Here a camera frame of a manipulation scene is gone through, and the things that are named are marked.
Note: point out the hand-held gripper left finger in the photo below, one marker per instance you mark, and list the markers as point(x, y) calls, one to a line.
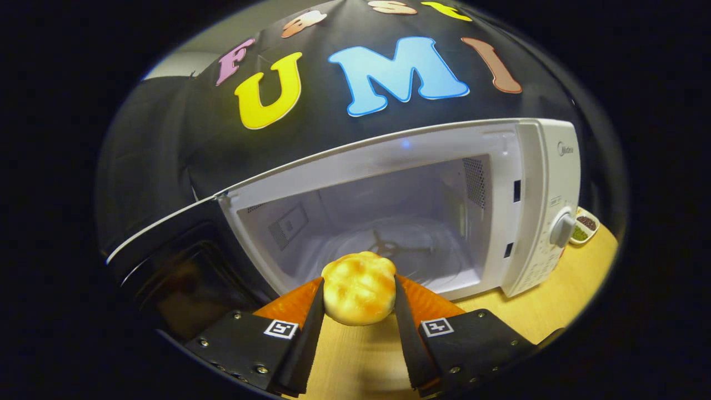
point(303, 344)

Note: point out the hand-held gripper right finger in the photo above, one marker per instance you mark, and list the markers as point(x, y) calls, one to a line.
point(411, 344)

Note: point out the golden bread bun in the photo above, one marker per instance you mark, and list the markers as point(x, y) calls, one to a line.
point(358, 289)

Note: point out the white microwave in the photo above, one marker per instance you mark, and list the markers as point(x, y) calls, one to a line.
point(389, 166)

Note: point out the white divided bean dish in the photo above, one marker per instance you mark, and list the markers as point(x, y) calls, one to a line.
point(583, 228)

